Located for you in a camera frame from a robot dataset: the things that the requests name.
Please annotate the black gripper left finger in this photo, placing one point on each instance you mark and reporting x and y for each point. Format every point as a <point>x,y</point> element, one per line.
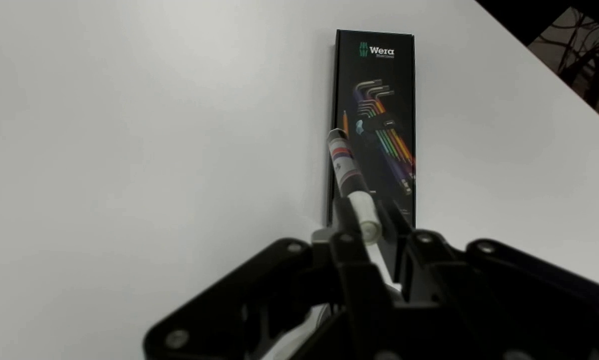
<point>249,311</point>

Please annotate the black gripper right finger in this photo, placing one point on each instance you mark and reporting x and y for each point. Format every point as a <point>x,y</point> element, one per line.
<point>492,300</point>

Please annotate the grey marker with white cap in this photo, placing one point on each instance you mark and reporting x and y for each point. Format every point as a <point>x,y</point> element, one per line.
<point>350,185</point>

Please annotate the black printed tray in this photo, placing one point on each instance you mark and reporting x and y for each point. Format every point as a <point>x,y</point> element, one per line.
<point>373,104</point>

